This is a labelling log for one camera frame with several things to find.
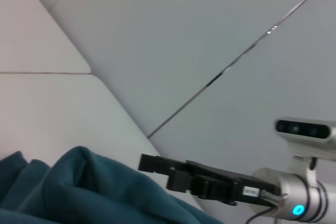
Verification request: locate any teal FREE print T-shirt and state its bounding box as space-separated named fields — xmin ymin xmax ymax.
xmin=0 ymin=145 xmax=224 ymax=224

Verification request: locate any right gripper cable with plug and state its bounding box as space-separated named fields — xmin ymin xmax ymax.
xmin=245 ymin=191 xmax=289 ymax=224

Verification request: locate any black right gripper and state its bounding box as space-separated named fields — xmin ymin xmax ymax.
xmin=138 ymin=153 xmax=282 ymax=207

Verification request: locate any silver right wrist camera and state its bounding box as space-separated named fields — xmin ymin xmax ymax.
xmin=274 ymin=116 xmax=336 ymax=174

